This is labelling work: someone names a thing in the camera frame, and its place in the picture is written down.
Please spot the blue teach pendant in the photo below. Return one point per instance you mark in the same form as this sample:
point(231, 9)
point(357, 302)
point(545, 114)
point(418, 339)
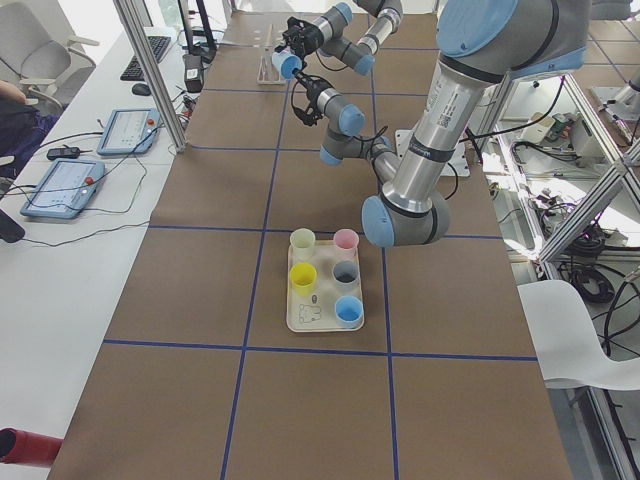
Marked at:
point(129, 131)
point(65, 189)

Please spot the light blue plastic cup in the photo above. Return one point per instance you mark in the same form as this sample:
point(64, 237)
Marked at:
point(286, 63)

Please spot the white wire cup rack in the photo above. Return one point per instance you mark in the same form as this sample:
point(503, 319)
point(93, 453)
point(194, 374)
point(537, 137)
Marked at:
point(268, 74)

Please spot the aluminium frame post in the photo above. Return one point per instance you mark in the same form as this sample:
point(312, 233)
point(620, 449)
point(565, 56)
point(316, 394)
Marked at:
point(132, 23)

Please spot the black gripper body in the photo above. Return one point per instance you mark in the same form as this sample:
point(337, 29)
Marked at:
point(306, 35)
point(313, 92)

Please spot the far blue teach pendant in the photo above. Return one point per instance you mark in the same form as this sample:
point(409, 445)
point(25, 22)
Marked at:
point(129, 131)

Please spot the black handheld remote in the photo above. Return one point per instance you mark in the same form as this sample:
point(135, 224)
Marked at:
point(63, 153)

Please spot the pale cream plastic cup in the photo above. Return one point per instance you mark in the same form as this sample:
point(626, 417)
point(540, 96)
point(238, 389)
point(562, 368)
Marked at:
point(302, 242)

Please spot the grey plastic cup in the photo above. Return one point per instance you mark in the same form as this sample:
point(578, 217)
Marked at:
point(345, 275)

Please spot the red cylinder bottle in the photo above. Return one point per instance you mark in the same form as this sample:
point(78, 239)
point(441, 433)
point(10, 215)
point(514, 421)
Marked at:
point(28, 449)

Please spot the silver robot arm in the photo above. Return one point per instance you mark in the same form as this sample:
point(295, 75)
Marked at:
point(350, 40)
point(480, 42)

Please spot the yellow plastic cup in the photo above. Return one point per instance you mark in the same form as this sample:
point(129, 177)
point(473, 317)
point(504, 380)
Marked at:
point(303, 278)

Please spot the black computer mouse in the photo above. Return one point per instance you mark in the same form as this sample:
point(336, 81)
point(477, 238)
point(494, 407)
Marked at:
point(140, 89)

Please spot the pale green plastic tray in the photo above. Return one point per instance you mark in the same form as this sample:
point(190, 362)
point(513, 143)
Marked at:
point(316, 313)

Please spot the near blue teach pendant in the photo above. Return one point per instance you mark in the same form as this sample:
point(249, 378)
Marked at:
point(65, 189)

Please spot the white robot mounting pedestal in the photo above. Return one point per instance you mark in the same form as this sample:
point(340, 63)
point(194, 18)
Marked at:
point(456, 166)

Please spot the pink plastic cup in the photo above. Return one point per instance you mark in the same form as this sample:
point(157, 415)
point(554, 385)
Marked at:
point(345, 242)

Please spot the black power adapter box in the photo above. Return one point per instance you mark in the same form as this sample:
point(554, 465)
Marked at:
point(193, 73)

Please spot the white office chair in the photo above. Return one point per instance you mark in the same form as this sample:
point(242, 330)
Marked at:
point(47, 71)

